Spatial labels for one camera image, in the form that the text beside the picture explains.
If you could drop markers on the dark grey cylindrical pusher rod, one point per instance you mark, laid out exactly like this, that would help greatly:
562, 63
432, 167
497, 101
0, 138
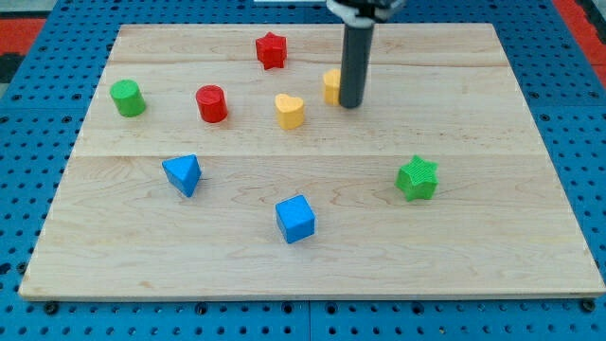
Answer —
355, 57

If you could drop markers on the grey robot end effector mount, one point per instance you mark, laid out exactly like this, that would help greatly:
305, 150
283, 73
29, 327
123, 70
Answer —
365, 12

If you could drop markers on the yellow heart block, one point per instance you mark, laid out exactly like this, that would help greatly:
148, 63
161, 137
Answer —
290, 111

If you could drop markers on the yellow hexagon block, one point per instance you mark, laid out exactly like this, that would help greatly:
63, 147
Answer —
331, 86

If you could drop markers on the red star block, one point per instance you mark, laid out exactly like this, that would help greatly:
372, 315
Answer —
272, 50

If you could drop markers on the green star block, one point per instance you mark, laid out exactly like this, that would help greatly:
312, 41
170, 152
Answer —
417, 179

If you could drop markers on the red cylinder block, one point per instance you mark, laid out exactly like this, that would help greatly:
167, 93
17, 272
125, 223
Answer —
211, 103

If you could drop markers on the light wooden board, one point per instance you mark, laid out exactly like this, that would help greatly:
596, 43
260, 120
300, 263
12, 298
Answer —
498, 226

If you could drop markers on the blue cube block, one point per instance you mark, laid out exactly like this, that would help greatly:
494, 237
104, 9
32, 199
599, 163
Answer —
295, 218

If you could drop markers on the blue triangle block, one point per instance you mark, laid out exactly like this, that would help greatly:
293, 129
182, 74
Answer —
183, 172

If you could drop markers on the green cylinder block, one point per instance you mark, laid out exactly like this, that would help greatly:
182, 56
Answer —
127, 98

